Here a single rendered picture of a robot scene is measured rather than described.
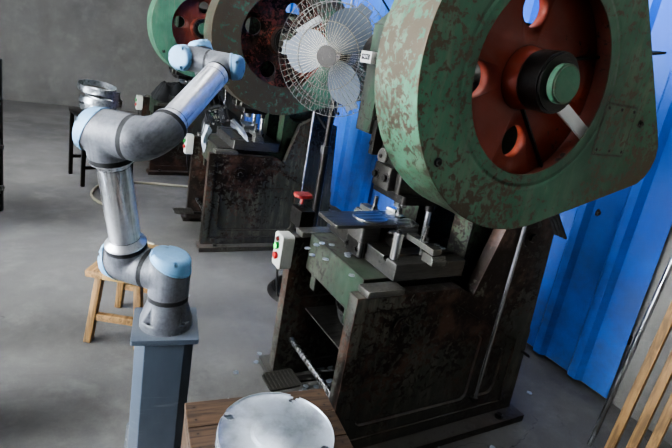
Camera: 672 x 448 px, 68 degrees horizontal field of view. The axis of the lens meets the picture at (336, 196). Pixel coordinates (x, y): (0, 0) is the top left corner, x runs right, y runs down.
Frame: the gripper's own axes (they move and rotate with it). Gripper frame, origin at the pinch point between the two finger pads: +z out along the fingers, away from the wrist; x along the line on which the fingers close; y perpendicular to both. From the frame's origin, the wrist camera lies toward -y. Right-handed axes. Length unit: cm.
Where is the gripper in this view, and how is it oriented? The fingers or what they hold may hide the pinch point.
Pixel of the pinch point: (226, 147)
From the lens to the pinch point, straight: 173.9
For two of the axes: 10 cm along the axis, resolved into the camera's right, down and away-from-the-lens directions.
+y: 1.7, 1.4, -9.7
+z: 2.1, 9.6, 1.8
